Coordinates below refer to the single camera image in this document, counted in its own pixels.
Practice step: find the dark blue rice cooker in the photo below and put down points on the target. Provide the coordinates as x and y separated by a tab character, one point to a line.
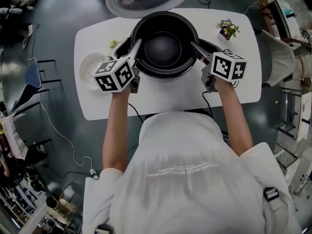
146	1

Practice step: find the person's white shirt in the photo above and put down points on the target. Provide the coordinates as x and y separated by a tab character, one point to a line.
182	191

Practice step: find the person's left forearm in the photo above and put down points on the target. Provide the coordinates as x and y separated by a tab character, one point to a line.
114	130

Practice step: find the small green plant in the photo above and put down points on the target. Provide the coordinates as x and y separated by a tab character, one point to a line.
114	44

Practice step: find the purple flower potted plant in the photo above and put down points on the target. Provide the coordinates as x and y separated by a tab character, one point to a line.
226	29

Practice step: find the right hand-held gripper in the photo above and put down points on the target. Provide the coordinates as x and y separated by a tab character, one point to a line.
226	67

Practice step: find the white perforated steamer tray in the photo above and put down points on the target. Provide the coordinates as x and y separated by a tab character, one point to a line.
86	69

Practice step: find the beige chair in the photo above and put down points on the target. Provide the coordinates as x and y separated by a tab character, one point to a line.
280	57

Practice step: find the dark grey chair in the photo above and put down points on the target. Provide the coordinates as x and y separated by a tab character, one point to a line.
34	74

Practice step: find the person's right forearm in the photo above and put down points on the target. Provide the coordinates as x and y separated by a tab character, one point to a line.
234	116

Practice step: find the white power strip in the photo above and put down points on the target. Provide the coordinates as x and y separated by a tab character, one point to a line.
93	174

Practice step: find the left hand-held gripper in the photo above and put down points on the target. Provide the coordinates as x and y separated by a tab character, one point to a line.
114	74

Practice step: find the table with checkered cloth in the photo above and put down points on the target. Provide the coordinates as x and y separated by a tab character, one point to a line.
14	138

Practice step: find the black pot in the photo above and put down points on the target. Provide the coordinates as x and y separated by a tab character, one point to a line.
163	47

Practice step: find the white cabinet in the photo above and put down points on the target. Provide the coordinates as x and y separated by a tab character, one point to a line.
304	116

